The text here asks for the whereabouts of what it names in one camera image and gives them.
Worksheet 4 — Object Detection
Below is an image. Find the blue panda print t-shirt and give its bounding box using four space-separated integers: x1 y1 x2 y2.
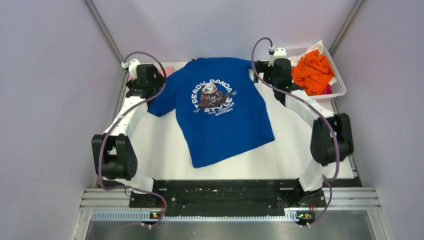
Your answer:
148 57 275 169

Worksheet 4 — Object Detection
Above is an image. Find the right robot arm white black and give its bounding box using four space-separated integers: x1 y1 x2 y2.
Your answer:
253 58 354 206

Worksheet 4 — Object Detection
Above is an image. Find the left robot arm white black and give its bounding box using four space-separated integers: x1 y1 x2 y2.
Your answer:
91 59 166 207

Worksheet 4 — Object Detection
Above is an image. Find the folded pink t-shirt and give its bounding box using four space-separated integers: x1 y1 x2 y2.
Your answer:
128 66 175 82

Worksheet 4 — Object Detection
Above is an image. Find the orange t-shirt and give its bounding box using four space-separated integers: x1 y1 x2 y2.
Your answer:
292 49 335 96

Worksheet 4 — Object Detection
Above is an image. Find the white t-shirt in basket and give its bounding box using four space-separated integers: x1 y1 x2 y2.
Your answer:
287 40 327 68

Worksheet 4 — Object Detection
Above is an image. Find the magenta garment in basket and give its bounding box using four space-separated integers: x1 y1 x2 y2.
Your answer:
321 84 333 95

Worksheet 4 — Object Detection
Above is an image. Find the white plastic laundry basket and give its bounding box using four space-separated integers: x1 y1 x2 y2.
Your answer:
286 46 347 101

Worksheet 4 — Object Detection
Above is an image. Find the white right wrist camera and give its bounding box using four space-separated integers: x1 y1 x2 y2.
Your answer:
268 46 287 67

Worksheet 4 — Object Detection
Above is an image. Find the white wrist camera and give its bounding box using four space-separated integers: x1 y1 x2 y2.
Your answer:
268 46 287 67
121 58 141 79

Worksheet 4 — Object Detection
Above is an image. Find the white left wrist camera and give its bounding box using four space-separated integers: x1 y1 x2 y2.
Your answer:
121 58 141 79

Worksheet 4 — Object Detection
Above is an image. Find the left metal corner post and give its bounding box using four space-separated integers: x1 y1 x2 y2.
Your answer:
82 0 129 71

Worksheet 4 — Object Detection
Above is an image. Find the metal corner post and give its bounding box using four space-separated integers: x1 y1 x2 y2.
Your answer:
328 0 367 55
82 0 129 71

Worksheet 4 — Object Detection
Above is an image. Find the right metal corner post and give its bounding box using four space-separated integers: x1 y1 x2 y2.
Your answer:
328 0 367 55

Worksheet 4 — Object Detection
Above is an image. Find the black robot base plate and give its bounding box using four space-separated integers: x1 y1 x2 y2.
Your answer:
99 178 362 218

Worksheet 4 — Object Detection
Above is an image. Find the aluminium frame rail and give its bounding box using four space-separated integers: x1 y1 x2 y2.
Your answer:
80 187 381 223

